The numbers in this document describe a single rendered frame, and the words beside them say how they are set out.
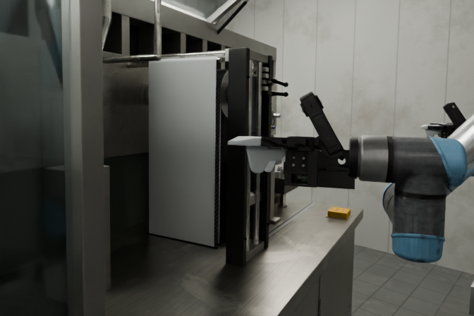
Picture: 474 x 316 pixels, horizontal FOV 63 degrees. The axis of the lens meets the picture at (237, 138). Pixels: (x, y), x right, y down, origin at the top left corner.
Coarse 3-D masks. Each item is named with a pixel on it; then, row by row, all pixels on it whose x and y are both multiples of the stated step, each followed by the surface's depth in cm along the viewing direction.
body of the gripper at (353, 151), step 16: (320, 144) 63; (352, 144) 61; (288, 160) 63; (304, 160) 63; (320, 160) 63; (336, 160) 62; (352, 160) 60; (288, 176) 62; (304, 176) 63; (320, 176) 63; (336, 176) 62; (352, 176) 61
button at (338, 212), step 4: (332, 208) 145; (336, 208) 145; (340, 208) 145; (344, 208) 145; (328, 212) 141; (332, 212) 140; (336, 212) 140; (340, 212) 139; (344, 212) 139; (348, 212) 141; (328, 216) 141; (332, 216) 141; (336, 216) 140; (340, 216) 139; (344, 216) 139; (348, 216) 141
